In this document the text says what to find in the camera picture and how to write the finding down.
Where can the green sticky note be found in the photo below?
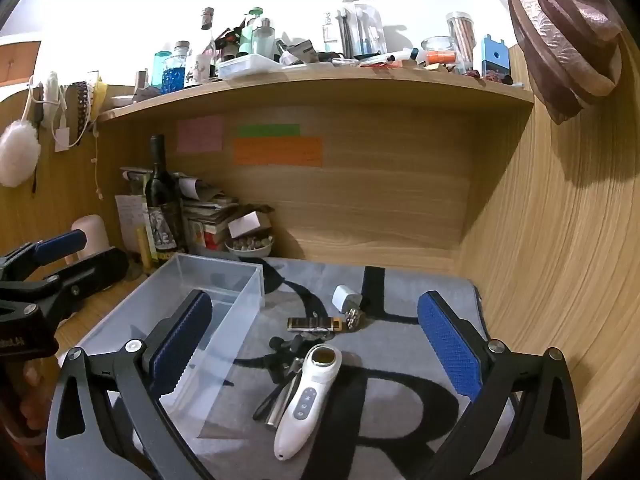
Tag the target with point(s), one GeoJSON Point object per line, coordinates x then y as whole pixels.
{"type": "Point", "coordinates": [269, 130]}

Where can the blue box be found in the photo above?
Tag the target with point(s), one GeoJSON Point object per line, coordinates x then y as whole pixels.
{"type": "Point", "coordinates": [495, 60]}

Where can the lace band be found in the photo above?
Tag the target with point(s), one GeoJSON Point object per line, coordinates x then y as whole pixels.
{"type": "Point", "coordinates": [81, 107]}

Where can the grey mat with black letters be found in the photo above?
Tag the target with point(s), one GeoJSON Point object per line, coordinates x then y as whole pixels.
{"type": "Point", "coordinates": [390, 410]}

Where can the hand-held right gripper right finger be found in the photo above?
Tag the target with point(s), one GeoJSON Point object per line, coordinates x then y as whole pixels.
{"type": "Point", "coordinates": [450, 345]}

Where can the brown striped bar lighter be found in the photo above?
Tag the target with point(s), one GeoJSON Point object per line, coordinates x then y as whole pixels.
{"type": "Point", "coordinates": [315, 324]}

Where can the orange tube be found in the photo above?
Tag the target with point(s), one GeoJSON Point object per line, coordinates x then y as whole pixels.
{"type": "Point", "coordinates": [440, 56]}

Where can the yellow tube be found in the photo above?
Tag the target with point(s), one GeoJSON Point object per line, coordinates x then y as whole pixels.
{"type": "Point", "coordinates": [145, 250]}

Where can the white handheld massager device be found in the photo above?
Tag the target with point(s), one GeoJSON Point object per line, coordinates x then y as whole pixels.
{"type": "Point", "coordinates": [305, 400]}

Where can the stack of books and papers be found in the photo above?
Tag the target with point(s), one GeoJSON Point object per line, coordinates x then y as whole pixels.
{"type": "Point", "coordinates": [207, 220]}

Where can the clear plastic storage box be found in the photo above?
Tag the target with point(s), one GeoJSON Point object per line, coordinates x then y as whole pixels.
{"type": "Point", "coordinates": [240, 300]}

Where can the wooden shelf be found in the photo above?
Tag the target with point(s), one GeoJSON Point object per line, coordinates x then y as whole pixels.
{"type": "Point", "coordinates": [320, 87]}

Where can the person's left hand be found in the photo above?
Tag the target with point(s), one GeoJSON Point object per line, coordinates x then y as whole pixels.
{"type": "Point", "coordinates": [31, 395]}

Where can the white hanging tag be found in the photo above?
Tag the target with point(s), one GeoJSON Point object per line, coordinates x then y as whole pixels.
{"type": "Point", "coordinates": [61, 140]}

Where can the small white box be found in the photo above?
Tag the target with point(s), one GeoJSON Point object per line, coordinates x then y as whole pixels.
{"type": "Point", "coordinates": [247, 224]}

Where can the white fluffy puff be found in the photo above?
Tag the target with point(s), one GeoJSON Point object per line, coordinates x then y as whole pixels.
{"type": "Point", "coordinates": [17, 152]}

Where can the beige plastic container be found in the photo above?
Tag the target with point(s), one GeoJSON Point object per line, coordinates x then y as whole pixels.
{"type": "Point", "coordinates": [92, 232]}

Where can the white plastic tray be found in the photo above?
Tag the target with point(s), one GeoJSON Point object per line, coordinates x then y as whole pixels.
{"type": "Point", "coordinates": [250, 67]}

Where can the pink sticky note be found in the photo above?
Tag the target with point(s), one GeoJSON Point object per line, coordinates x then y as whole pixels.
{"type": "Point", "coordinates": [200, 134]}

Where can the bottle of blue beads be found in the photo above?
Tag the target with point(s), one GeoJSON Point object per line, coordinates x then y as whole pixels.
{"type": "Point", "coordinates": [176, 72]}

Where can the bowl of stones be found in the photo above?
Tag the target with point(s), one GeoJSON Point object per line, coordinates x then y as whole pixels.
{"type": "Point", "coordinates": [250, 249]}

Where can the round glass jar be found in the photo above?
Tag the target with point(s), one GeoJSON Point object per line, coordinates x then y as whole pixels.
{"type": "Point", "coordinates": [436, 44]}

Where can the white printed cup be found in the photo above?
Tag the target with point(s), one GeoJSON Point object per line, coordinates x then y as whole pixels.
{"type": "Point", "coordinates": [200, 71]}

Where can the white charger plug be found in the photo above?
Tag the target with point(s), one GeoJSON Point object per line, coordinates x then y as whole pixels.
{"type": "Point", "coordinates": [345, 299]}

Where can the silver metal tube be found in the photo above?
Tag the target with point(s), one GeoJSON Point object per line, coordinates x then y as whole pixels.
{"type": "Point", "coordinates": [282, 405]}

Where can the handwritten paper note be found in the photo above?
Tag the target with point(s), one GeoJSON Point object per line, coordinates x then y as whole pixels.
{"type": "Point", "coordinates": [129, 220]}

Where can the teal bottle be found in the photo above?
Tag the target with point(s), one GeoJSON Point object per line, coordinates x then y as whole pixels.
{"type": "Point", "coordinates": [164, 67]}

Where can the dark wine bottle elephant label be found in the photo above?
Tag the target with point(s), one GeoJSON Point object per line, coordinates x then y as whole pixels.
{"type": "Point", "coordinates": [162, 210]}

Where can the orange sticky note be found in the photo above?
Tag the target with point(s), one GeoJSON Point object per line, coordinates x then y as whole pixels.
{"type": "Point", "coordinates": [278, 151]}

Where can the packaged toothbrushes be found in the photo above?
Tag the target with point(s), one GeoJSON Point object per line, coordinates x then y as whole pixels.
{"type": "Point", "coordinates": [362, 27]}

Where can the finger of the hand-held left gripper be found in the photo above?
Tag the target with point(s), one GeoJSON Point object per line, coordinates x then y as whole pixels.
{"type": "Point", "coordinates": [87, 270]}
{"type": "Point", "coordinates": [60, 246]}

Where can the brown hanging cloth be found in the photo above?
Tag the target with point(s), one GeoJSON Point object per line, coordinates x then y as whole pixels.
{"type": "Point", "coordinates": [560, 35]}

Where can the tall jar of sticks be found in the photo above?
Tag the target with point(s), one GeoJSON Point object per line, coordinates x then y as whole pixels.
{"type": "Point", "coordinates": [461, 40]}

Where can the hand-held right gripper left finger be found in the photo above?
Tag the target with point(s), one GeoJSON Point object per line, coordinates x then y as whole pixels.
{"type": "Point", "coordinates": [182, 342]}

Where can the green capped bottle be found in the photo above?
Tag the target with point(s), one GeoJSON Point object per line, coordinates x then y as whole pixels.
{"type": "Point", "coordinates": [250, 30]}

